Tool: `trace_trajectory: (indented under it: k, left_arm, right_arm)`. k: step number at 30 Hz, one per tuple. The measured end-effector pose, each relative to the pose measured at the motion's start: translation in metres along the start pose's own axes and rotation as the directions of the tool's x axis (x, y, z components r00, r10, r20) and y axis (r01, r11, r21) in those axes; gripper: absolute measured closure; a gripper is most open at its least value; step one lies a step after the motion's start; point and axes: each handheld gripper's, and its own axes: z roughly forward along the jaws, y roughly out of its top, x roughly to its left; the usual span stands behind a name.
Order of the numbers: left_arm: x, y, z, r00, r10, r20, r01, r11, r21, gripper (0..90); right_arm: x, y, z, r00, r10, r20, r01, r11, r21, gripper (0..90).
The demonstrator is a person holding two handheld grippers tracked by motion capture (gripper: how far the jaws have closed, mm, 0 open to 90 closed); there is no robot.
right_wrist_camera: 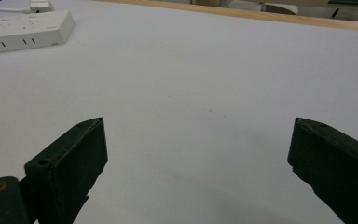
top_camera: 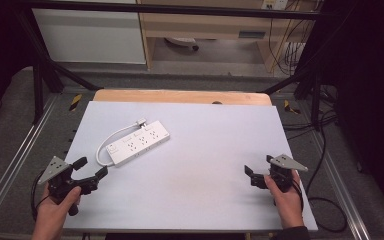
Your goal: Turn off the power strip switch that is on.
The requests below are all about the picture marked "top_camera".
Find white wall socket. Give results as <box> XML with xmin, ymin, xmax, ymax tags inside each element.
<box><xmin>261</xmin><ymin>0</ymin><xmax>290</xmax><ymax>11</ymax></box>

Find person's right hand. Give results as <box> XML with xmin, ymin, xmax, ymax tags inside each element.
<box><xmin>263</xmin><ymin>169</ymin><xmax>305</xmax><ymax>230</ymax></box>

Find light wooden desk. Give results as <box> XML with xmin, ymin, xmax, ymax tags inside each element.
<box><xmin>136</xmin><ymin>0</ymin><xmax>325</xmax><ymax>73</ymax></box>

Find white power strip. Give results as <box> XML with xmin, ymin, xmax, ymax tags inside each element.
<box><xmin>106</xmin><ymin>120</ymin><xmax>171</xmax><ymax>168</ymax></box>

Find aluminium floor rail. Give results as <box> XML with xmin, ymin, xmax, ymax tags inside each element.
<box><xmin>0</xmin><ymin>94</ymin><xmax>61</xmax><ymax>228</ymax></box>
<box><xmin>307</xmin><ymin>128</ymin><xmax>372</xmax><ymax>240</ymax></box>

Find black floor cables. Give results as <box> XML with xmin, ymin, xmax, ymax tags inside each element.
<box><xmin>281</xmin><ymin>84</ymin><xmax>340</xmax><ymax>198</ymax></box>

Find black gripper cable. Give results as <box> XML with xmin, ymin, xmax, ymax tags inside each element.
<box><xmin>30</xmin><ymin>169</ymin><xmax>53</xmax><ymax>223</ymax></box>
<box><xmin>292</xmin><ymin>179</ymin><xmax>349</xmax><ymax>234</ymax></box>

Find bundle of hanging cables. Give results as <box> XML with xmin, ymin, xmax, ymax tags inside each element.
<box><xmin>267</xmin><ymin>0</ymin><xmax>315</xmax><ymax>77</ymax></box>

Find office chair base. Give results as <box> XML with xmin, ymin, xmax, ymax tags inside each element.
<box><xmin>163</xmin><ymin>36</ymin><xmax>201</xmax><ymax>52</ymax></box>

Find white cabinet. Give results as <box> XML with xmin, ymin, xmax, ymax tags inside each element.
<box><xmin>31</xmin><ymin>0</ymin><xmax>147</xmax><ymax>65</ymax></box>

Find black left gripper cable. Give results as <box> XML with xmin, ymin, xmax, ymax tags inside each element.
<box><xmin>30</xmin><ymin>169</ymin><xmax>53</xmax><ymax>223</ymax></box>

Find yellow black tape marker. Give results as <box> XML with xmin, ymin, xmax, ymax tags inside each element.
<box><xmin>283</xmin><ymin>99</ymin><xmax>302</xmax><ymax>115</ymax></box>
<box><xmin>68</xmin><ymin>93</ymin><xmax>83</xmax><ymax>112</ymax></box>

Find light wooden board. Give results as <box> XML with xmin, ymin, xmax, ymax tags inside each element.
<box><xmin>92</xmin><ymin>88</ymin><xmax>273</xmax><ymax>107</ymax></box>

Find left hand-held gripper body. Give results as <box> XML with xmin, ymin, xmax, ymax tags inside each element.
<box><xmin>38</xmin><ymin>155</ymin><xmax>99</xmax><ymax>217</ymax></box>

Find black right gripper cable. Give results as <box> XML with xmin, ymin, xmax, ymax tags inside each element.
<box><xmin>292</xmin><ymin>179</ymin><xmax>349</xmax><ymax>234</ymax></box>

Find black metal frame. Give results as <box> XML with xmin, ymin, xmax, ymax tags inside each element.
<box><xmin>12</xmin><ymin>0</ymin><xmax>333</xmax><ymax>132</ymax></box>

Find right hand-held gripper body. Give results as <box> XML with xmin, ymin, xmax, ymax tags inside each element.
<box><xmin>250</xmin><ymin>153</ymin><xmax>309</xmax><ymax>195</ymax></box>

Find person's left hand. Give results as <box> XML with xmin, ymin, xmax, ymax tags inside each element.
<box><xmin>34</xmin><ymin>185</ymin><xmax>82</xmax><ymax>232</ymax></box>

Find white power strip cable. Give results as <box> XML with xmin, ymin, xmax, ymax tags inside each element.
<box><xmin>95</xmin><ymin>123</ymin><xmax>140</xmax><ymax>167</ymax></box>

